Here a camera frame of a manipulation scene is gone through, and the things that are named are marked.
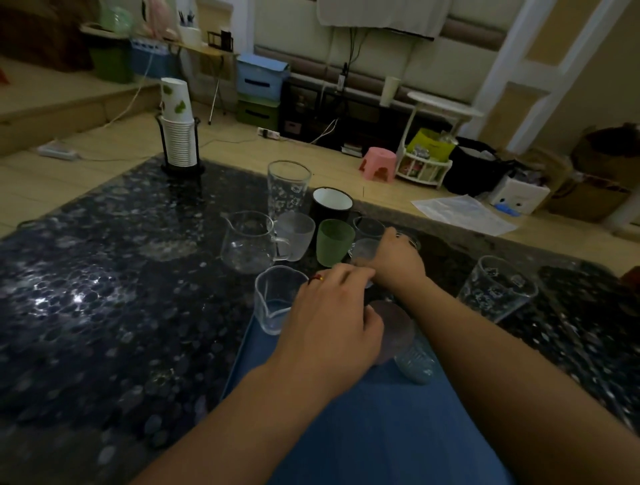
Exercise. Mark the person's right hand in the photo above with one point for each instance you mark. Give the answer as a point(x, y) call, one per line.
point(397, 267)

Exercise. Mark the person's left hand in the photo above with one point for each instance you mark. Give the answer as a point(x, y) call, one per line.
point(325, 335)

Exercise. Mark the person's right fingers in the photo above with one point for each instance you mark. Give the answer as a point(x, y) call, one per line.
point(400, 239)

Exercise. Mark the person's left thumb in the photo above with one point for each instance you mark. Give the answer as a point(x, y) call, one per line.
point(374, 327)

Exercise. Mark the frosted purple cup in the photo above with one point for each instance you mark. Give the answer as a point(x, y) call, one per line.
point(397, 330)

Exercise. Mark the small clear glass cup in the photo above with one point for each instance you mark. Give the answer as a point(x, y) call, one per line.
point(361, 250)
point(369, 227)

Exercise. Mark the person's left forearm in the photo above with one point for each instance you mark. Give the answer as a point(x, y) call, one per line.
point(235, 429)

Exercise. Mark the person's right forearm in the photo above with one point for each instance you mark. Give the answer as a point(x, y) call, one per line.
point(510, 384)

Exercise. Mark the blue textured glass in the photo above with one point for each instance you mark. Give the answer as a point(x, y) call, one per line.
point(417, 362)

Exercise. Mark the green plastic cup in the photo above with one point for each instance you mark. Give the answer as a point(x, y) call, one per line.
point(334, 245)

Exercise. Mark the clear plastic sheet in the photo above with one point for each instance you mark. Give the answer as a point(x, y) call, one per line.
point(462, 214)

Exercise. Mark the white storage rack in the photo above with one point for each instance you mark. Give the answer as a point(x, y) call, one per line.
point(422, 170)

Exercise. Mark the black mug with white inside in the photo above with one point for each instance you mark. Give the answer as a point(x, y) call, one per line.
point(331, 205)

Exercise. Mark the pink plastic stool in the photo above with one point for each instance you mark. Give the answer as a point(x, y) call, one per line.
point(377, 164)

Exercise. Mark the yellow-green bag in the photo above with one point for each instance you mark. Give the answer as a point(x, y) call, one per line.
point(430, 144)

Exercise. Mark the black bag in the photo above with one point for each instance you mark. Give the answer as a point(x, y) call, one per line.
point(472, 167)

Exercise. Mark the small spouted glass cup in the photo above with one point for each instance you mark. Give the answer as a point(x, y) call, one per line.
point(274, 300)

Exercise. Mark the frosted white cup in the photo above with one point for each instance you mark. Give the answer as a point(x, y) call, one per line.
point(296, 235)

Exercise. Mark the tall printed clear glass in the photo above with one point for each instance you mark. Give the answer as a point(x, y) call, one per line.
point(495, 292)
point(289, 187)

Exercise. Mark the white box with blue marks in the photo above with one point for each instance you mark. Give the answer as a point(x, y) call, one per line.
point(520, 195)

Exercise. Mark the black low cabinet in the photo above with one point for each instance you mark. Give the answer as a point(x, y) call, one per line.
point(360, 117)

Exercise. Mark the white round side table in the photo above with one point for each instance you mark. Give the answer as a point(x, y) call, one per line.
point(445, 104)

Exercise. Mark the white power strip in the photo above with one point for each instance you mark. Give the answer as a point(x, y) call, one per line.
point(268, 133)
point(57, 151)

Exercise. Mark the green storage box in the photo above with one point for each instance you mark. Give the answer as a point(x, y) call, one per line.
point(257, 115)

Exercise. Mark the cardboard box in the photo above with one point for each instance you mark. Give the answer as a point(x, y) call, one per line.
point(587, 200)

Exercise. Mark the blue storage box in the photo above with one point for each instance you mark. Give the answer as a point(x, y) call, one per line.
point(261, 77)

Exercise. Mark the white hanging cloth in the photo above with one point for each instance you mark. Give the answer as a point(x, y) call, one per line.
point(385, 15)

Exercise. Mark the brown woven basket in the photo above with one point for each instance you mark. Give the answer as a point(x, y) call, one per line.
point(607, 150)

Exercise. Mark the stack of white paper cups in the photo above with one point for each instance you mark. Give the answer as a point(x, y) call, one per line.
point(177, 125)

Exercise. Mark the black desk rack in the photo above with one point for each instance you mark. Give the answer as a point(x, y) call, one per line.
point(222, 41)

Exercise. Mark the folding wooden table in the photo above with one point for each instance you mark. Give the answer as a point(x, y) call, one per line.
point(200, 49)

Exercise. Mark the white pen holder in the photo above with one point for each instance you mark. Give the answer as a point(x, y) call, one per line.
point(190, 34)

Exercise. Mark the blue bin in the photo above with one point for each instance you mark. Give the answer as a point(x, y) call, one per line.
point(152, 60)

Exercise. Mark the green bin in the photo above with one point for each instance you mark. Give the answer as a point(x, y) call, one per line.
point(111, 60)

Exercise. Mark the white door frame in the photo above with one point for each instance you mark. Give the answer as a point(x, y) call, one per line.
point(520, 45)

